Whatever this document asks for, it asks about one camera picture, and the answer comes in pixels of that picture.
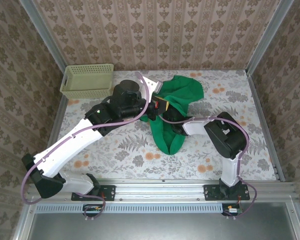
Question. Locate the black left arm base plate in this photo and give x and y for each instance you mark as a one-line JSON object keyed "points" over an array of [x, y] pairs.
{"points": [[110, 192]]}

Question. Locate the green t-shirt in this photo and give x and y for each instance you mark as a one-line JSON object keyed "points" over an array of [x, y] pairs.
{"points": [[182, 87]]}

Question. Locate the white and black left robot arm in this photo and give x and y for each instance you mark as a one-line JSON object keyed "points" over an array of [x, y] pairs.
{"points": [[65, 147]]}

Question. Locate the pale yellow plastic basket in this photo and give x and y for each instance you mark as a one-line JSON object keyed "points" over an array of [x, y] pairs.
{"points": [[87, 93]]}

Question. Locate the grey metal panel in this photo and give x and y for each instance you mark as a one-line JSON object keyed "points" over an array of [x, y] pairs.
{"points": [[160, 227]]}

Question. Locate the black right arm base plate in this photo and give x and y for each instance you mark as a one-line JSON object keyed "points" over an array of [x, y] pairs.
{"points": [[208, 193]]}

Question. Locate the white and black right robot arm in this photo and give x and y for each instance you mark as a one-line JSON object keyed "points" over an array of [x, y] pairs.
{"points": [[227, 140]]}

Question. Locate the aluminium mounting rail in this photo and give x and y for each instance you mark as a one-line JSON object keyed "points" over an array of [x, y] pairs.
{"points": [[160, 190]]}

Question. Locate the floral table cover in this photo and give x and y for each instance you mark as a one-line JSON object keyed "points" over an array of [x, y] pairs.
{"points": [[140, 170]]}

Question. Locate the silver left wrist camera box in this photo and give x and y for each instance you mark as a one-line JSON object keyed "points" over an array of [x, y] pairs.
{"points": [[151, 83]]}

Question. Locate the aluminium frame post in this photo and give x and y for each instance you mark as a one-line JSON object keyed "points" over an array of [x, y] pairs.
{"points": [[45, 37], [267, 37]]}

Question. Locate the small black connector box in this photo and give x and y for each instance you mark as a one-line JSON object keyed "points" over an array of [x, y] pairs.
{"points": [[231, 210], [92, 210]]}

